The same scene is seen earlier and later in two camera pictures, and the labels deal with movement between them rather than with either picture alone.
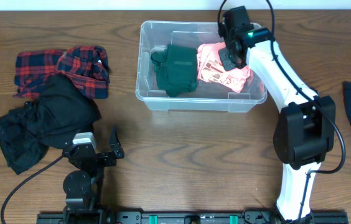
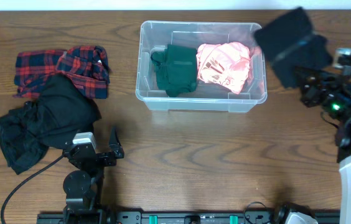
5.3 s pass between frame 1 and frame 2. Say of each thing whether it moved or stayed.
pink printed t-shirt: stayed
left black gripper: stayed
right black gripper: moved
